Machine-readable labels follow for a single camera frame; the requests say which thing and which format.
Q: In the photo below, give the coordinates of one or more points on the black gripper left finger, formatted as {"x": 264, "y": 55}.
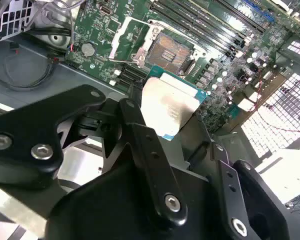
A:
{"x": 27, "y": 130}

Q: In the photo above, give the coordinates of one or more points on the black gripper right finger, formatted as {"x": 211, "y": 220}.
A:
{"x": 227, "y": 190}

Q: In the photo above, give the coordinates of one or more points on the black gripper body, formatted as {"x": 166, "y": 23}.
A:
{"x": 102, "y": 212}

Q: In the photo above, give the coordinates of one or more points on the silver green CPU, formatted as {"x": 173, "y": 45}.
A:
{"x": 165, "y": 100}

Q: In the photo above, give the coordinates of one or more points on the silver socket cover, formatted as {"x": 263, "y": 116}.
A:
{"x": 116, "y": 40}

